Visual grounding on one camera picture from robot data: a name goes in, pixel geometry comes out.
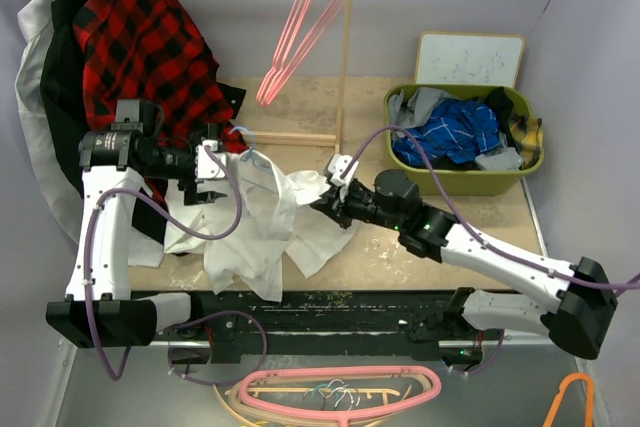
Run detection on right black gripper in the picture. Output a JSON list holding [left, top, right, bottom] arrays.
[[312, 176, 404, 231]]

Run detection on light blue wire hanger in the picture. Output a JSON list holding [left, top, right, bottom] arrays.
[[231, 126, 279, 195]]

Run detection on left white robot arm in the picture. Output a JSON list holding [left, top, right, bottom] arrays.
[[46, 100, 227, 348]]

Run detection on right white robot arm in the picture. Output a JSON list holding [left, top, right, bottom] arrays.
[[311, 170, 618, 360]]

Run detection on blue checked shirt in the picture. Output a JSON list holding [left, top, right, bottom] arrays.
[[408, 99, 502, 166]]

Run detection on grey white hanging shirt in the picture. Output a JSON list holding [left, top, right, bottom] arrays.
[[15, 0, 89, 242]]

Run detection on red black plaid shirt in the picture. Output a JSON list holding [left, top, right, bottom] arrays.
[[72, 0, 251, 208]]

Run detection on black hanging shirt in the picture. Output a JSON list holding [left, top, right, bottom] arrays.
[[39, 0, 247, 256]]

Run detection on large pink hanger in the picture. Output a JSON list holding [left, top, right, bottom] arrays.
[[228, 365, 442, 426]]

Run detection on orange hanger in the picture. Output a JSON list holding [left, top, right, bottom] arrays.
[[542, 372, 597, 427]]

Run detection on grey garment in basket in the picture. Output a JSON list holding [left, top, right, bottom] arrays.
[[387, 87, 457, 129]]

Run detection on olive green laundry basket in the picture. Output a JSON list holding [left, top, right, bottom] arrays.
[[384, 84, 544, 196]]

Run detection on black garment in basket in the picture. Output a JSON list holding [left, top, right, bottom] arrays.
[[433, 87, 522, 171]]

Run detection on yellow black plaid garment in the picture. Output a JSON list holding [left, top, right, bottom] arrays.
[[508, 113, 544, 170]]

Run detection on small whiteboard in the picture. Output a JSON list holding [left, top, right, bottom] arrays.
[[414, 31, 526, 88]]

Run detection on pink hangers on rack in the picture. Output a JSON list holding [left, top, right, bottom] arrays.
[[256, 0, 353, 106]]

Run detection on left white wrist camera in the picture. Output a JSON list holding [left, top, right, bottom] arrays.
[[195, 140, 228, 182]]

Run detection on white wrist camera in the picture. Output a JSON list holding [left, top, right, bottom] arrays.
[[195, 140, 228, 182], [324, 153, 359, 201]]

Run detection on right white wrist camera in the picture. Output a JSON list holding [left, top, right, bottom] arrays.
[[324, 153, 359, 201]]

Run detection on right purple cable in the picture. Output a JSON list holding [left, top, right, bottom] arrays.
[[339, 125, 640, 378]]

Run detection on purple cable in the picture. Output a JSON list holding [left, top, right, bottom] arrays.
[[339, 125, 640, 378], [82, 144, 269, 388]]

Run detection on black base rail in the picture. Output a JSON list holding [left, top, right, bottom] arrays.
[[154, 290, 485, 367]]

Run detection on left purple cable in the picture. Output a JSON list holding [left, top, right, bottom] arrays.
[[82, 144, 269, 388]]

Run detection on aluminium frame rail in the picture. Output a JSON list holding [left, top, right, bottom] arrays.
[[44, 342, 578, 426]]

